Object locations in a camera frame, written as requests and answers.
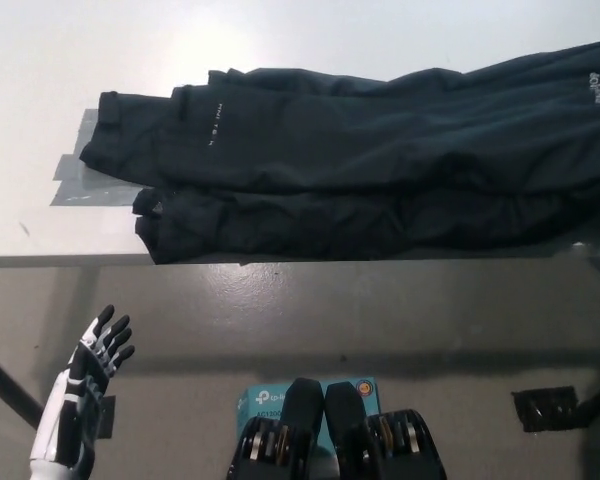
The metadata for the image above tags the left white-black robot hand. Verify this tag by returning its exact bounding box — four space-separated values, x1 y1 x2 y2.
28 304 137 472

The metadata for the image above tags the grey tape patch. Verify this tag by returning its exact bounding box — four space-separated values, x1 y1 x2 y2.
47 107 156 209

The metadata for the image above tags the black Columbia jacket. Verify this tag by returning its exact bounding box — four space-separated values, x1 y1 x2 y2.
78 40 600 265

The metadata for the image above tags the teal tp-link box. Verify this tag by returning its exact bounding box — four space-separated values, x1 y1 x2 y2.
237 377 381 456

